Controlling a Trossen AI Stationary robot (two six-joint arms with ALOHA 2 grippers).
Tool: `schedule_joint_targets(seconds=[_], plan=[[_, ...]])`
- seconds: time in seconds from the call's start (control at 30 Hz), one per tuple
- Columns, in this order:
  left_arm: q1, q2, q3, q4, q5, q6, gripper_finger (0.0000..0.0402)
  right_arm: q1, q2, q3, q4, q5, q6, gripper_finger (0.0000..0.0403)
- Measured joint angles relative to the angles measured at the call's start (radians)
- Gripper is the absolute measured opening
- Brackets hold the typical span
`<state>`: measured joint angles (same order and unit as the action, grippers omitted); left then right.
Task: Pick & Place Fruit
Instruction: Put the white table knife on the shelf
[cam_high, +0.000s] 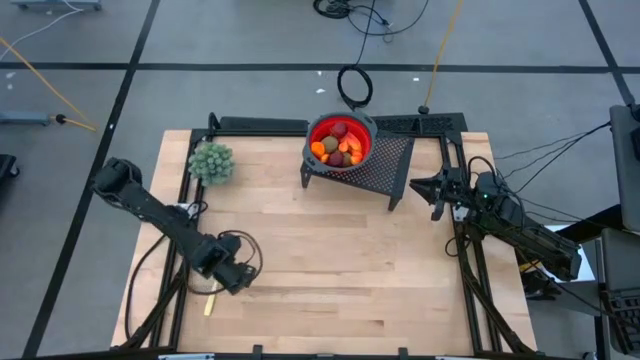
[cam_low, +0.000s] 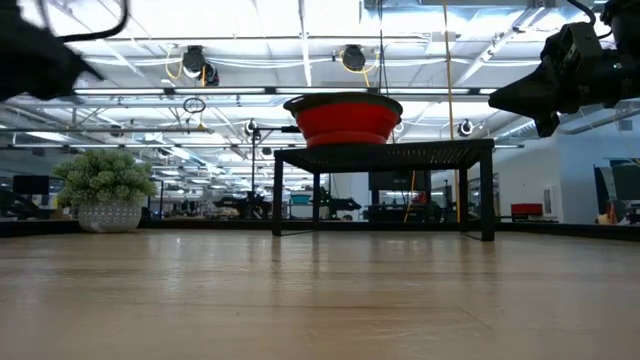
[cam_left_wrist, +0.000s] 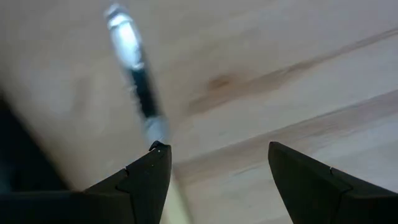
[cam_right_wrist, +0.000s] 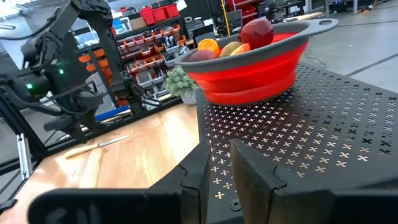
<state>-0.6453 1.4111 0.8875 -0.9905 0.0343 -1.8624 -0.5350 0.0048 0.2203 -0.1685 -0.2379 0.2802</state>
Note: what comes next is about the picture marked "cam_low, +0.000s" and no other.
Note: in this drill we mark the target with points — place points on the red box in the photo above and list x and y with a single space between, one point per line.
526 209

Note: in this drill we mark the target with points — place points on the teal background bin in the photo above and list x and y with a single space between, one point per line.
300 199

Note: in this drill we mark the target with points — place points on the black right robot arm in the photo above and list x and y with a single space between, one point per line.
625 22

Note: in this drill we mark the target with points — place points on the black aluminium table frame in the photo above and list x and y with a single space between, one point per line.
550 231

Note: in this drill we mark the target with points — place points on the green plant in white pot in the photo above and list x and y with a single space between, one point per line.
105 175

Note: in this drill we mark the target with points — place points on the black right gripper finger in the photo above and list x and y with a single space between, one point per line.
530 107
525 87

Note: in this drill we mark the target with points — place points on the small black ceiling reel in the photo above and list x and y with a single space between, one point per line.
465 127
250 127

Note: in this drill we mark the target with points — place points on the red grey collapsible colander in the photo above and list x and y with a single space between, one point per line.
345 122

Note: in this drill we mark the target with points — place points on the black background monitor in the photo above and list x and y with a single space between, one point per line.
31 184

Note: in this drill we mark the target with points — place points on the black perforated metal stand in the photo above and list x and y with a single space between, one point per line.
380 155

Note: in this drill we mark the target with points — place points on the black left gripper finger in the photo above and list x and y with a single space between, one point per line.
80 70

